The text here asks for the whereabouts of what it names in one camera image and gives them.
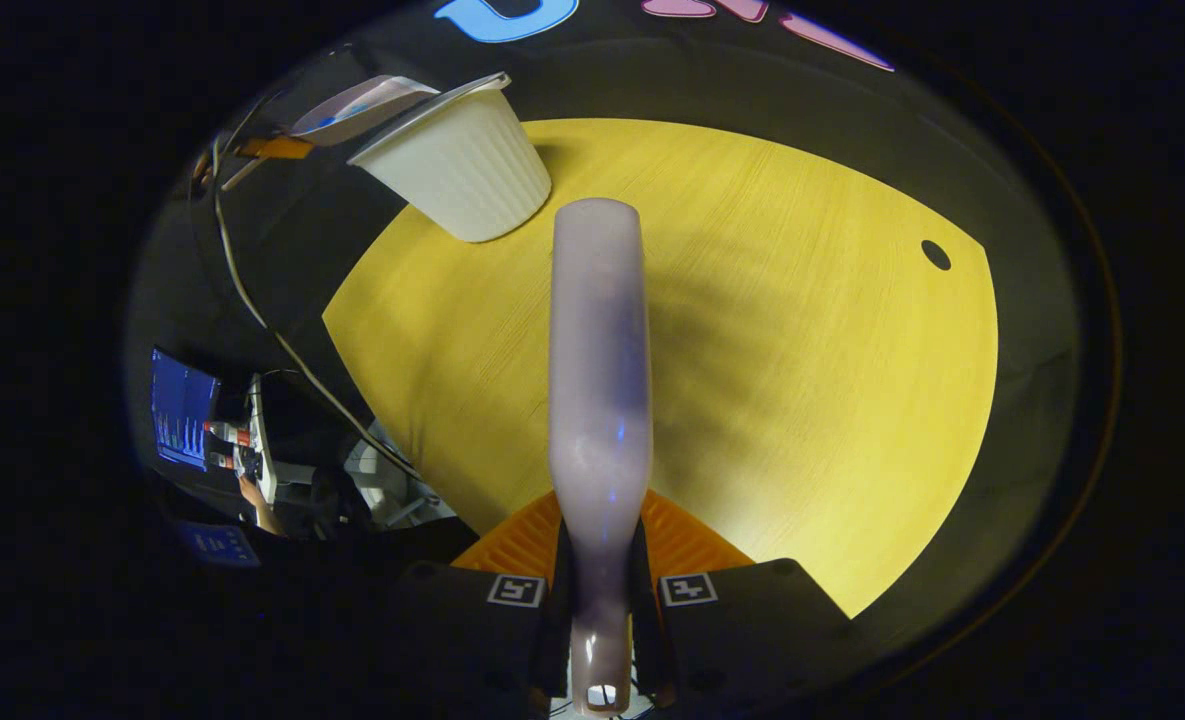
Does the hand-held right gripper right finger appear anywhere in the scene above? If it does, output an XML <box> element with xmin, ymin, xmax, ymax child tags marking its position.
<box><xmin>635</xmin><ymin>489</ymin><xmax>855</xmax><ymax>703</ymax></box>

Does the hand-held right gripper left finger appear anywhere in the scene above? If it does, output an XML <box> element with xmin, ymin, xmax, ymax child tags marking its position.
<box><xmin>390</xmin><ymin>490</ymin><xmax>567</xmax><ymax>703</ymax></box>

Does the pink plastic dustpan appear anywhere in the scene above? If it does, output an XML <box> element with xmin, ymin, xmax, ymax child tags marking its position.
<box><xmin>287</xmin><ymin>75</ymin><xmax>443</xmax><ymax>149</ymax></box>

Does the white ribbed garbage bin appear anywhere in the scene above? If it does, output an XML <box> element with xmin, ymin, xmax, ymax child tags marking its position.
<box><xmin>347</xmin><ymin>72</ymin><xmax>554</xmax><ymax>244</ymax></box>

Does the white chair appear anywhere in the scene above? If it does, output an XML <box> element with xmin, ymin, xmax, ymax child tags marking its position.
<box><xmin>345</xmin><ymin>420</ymin><xmax>453</xmax><ymax>528</ymax></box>

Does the small blue screen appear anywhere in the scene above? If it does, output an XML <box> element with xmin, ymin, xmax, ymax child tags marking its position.
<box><xmin>177</xmin><ymin>520</ymin><xmax>261</xmax><ymax>568</ymax></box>

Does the computer monitor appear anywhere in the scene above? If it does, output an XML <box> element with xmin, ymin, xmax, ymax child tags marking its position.
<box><xmin>150</xmin><ymin>348</ymin><xmax>221</xmax><ymax>471</ymax></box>

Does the white cable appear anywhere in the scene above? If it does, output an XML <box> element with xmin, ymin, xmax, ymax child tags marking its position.
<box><xmin>210</xmin><ymin>135</ymin><xmax>423</xmax><ymax>481</ymax></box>

